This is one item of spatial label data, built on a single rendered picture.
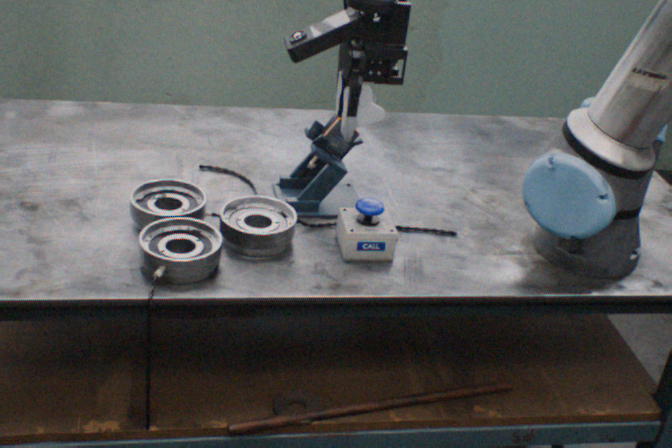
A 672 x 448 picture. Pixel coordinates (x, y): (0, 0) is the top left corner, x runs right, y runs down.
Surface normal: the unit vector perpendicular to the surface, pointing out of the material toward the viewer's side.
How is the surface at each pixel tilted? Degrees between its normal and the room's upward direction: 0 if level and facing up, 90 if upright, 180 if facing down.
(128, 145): 0
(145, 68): 90
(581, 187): 97
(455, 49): 90
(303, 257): 0
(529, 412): 0
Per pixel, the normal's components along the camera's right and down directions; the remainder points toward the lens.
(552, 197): -0.59, 0.44
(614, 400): 0.11, -0.87
